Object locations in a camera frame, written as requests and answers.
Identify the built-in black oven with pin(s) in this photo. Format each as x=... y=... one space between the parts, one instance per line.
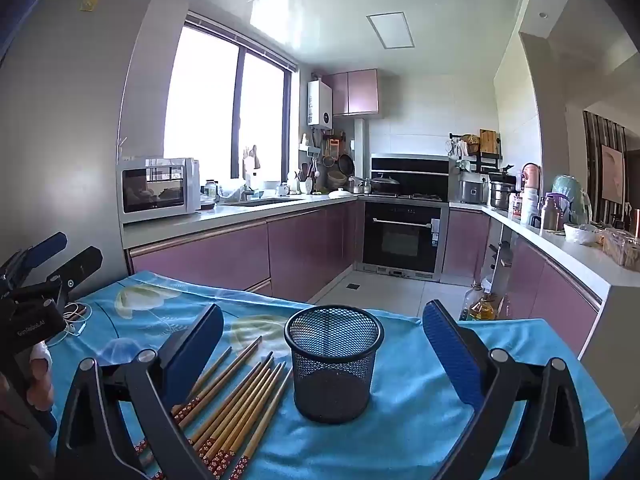
x=400 y=240

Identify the white microwave oven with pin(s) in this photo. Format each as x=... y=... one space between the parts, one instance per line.
x=157 y=187

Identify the black wok with lid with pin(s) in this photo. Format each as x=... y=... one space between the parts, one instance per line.
x=384 y=182

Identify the stainless steel pot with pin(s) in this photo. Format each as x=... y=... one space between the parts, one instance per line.
x=500 y=194

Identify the person's left hand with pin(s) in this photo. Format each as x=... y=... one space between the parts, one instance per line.
x=40 y=385

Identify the dark-framed kitchen window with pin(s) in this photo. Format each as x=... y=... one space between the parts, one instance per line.
x=225 y=105

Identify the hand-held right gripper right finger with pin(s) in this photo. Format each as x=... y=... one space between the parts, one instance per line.
x=450 y=355

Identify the pink thermos jug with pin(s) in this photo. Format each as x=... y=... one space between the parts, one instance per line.
x=530 y=175

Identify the black mesh holder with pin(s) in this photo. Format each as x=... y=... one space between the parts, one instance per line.
x=332 y=365

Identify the black range hood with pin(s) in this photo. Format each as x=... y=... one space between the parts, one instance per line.
x=410 y=172

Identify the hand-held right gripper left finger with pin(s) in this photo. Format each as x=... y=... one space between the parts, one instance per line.
x=200 y=347

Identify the brown metal bottle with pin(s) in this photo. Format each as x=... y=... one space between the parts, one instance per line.
x=550 y=212

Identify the pale green kitchen appliance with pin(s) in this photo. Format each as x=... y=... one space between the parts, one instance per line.
x=570 y=200

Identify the bundle of wooden chopsticks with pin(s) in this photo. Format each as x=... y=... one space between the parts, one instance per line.
x=240 y=400

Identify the black wall rack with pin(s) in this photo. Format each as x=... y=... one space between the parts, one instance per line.
x=472 y=152

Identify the clear plastic bottle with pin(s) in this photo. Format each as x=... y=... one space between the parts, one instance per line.
x=469 y=300

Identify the pink wall cabinet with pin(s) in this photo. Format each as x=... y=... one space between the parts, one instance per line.
x=352 y=92

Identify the wooden cutting board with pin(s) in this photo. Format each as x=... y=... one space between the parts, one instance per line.
x=490 y=141

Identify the white bowl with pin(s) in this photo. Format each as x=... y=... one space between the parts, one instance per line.
x=580 y=234

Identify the yellow cooking oil bottle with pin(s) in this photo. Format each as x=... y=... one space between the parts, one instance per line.
x=482 y=307

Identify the blue floral tablecloth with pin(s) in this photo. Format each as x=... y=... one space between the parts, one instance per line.
x=400 y=440

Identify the silver rice cooker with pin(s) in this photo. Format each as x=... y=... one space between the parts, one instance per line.
x=472 y=187

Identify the square ceiling light panel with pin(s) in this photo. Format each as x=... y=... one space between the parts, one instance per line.
x=390 y=30

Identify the white water heater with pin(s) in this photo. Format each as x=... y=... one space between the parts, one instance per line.
x=320 y=102

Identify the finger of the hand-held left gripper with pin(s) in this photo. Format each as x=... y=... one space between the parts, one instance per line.
x=47 y=247
x=82 y=262

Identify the grey refrigerator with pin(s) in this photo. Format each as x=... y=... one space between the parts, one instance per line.
x=75 y=110

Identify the pink base cabinets under window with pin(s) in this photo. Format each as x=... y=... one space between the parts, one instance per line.
x=225 y=260

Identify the framed wall picture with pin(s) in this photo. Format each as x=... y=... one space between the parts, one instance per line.
x=612 y=172

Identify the clear plastic food container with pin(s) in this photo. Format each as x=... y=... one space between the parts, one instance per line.
x=622 y=247

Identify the pink base cabinets beside oven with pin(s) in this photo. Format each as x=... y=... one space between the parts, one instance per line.
x=545 y=280

